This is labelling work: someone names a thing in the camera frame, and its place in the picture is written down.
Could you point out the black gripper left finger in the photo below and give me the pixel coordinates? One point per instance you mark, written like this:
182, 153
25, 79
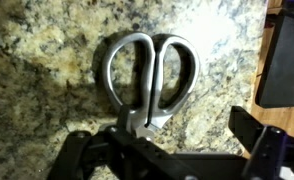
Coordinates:
127, 157

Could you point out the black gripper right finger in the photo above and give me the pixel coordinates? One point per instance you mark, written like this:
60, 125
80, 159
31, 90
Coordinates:
270, 147

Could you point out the metal scissors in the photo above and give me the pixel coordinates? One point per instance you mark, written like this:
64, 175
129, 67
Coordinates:
144, 119

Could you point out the black base box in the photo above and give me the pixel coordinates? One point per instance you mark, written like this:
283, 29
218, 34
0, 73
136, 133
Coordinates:
276, 87

